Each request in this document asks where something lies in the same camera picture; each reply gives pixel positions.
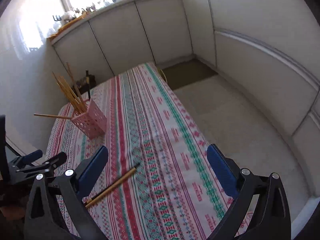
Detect bamboo chopstick sticking sideways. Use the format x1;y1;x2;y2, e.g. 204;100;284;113
34;113;72;120

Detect brown floor mat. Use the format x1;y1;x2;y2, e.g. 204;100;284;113
162;59;217;90

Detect yellow cloth on counter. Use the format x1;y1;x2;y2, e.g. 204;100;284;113
48;12;87;40

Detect patterned tablecloth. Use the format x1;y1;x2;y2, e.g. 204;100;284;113
46;63;233;239

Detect long bamboo chopstick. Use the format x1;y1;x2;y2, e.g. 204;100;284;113
51;71;83;114

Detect white kitchen cabinets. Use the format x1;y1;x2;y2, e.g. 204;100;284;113
52;0;319;196

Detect yellow chair under table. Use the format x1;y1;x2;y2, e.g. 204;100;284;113
157;68;168;83

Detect pink perforated utensil holder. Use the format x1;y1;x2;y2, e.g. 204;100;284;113
71;98;106;139

